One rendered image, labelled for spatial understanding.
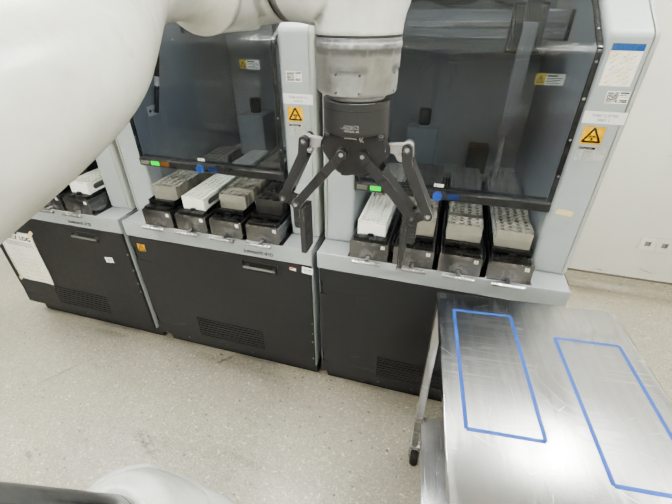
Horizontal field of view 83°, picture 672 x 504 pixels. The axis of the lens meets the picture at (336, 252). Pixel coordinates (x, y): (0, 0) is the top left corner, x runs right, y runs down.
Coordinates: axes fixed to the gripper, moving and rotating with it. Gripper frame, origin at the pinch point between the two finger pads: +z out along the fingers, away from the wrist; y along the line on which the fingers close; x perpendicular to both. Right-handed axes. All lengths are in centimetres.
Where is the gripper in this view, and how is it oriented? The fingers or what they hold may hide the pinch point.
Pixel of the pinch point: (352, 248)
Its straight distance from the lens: 53.5
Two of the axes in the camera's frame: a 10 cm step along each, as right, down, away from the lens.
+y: 9.6, 1.5, -2.4
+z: 0.0, 8.4, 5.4
